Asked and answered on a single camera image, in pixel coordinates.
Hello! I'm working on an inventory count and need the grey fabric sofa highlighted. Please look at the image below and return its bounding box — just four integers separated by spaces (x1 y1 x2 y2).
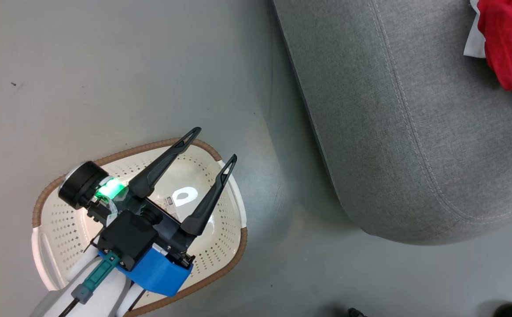
273 0 512 246

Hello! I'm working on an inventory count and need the small printed basket sticker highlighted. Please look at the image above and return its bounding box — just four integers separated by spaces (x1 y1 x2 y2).
163 196 181 221

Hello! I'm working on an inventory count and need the red and white garment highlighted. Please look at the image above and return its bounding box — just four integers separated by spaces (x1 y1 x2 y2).
464 0 512 93

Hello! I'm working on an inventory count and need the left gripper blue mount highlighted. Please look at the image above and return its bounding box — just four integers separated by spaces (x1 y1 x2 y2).
58 127 238 297

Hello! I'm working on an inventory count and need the black cable with teal plug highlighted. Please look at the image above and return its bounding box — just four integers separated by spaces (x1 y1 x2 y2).
58 252 121 317

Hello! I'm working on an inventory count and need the white perforated laundry basket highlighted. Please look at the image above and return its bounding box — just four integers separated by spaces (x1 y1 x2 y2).
31 138 248 317

